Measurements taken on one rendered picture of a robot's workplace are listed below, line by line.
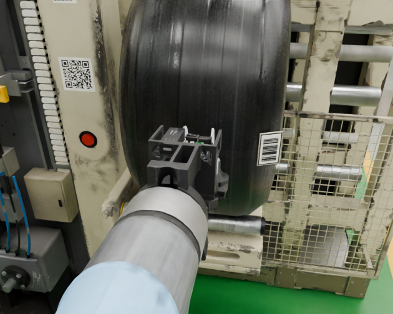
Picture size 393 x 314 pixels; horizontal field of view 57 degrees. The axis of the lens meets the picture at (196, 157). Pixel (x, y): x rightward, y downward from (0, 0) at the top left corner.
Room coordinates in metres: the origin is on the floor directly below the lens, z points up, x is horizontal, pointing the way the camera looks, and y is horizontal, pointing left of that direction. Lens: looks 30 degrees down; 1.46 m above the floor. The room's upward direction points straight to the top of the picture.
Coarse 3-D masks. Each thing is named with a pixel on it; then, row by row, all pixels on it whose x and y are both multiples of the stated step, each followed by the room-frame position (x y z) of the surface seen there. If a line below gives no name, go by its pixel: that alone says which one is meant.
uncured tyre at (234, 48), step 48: (144, 0) 0.66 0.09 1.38; (192, 0) 0.64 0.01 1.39; (240, 0) 0.63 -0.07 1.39; (288, 0) 0.67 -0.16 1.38; (144, 48) 0.59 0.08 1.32; (192, 48) 0.58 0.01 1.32; (240, 48) 0.57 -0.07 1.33; (288, 48) 0.62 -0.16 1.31; (144, 96) 0.56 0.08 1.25; (192, 96) 0.55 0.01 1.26; (240, 96) 0.53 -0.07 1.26; (144, 144) 0.55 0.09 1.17; (240, 144) 0.52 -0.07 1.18; (240, 192) 0.53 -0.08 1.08
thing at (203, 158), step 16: (160, 128) 0.36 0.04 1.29; (176, 128) 0.37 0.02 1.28; (160, 144) 0.33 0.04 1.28; (176, 144) 0.32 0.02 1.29; (192, 144) 0.32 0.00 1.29; (208, 144) 0.35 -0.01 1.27; (160, 160) 0.32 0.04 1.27; (176, 160) 0.29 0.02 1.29; (192, 160) 0.28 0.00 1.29; (208, 160) 0.32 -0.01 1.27; (160, 176) 0.27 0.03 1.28; (176, 176) 0.27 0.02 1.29; (192, 176) 0.28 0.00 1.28; (208, 176) 0.31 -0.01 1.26; (192, 192) 0.26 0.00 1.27; (208, 192) 0.31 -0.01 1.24; (208, 208) 0.31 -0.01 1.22
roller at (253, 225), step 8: (208, 216) 0.66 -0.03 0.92; (216, 216) 0.66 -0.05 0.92; (224, 216) 0.66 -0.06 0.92; (232, 216) 0.65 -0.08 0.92; (240, 216) 0.65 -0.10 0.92; (248, 216) 0.65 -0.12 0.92; (256, 216) 0.66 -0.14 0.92; (208, 224) 0.65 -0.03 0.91; (216, 224) 0.64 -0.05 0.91; (224, 224) 0.64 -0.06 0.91; (232, 224) 0.64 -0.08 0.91; (240, 224) 0.64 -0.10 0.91; (248, 224) 0.63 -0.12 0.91; (256, 224) 0.63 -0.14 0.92; (264, 224) 0.63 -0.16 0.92; (232, 232) 0.64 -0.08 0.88; (240, 232) 0.63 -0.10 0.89; (248, 232) 0.63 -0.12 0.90; (256, 232) 0.63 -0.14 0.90
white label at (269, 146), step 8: (264, 136) 0.52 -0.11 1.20; (272, 136) 0.53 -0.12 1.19; (280, 136) 0.53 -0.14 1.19; (264, 144) 0.52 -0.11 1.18; (272, 144) 0.53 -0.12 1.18; (280, 144) 0.53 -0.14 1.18; (264, 152) 0.52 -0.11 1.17; (272, 152) 0.53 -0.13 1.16; (264, 160) 0.52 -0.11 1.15; (272, 160) 0.53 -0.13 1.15
